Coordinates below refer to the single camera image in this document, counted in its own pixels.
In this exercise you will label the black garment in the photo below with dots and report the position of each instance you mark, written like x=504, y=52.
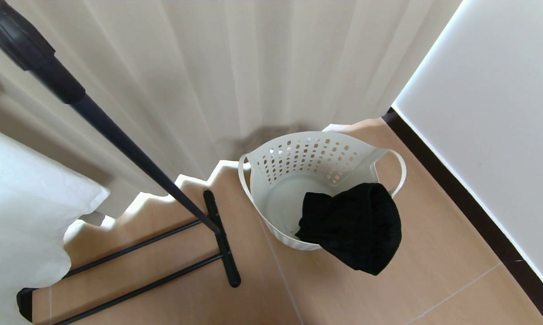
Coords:
x=357, y=225

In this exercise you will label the white printed shirt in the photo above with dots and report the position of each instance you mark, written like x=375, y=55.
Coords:
x=23, y=225

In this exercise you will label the white laundry basket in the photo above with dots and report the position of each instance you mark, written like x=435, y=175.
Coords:
x=289, y=203

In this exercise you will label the black clothes rack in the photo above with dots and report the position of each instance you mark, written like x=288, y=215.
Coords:
x=118, y=137

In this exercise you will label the beige curtain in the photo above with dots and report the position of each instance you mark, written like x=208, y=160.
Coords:
x=231, y=67

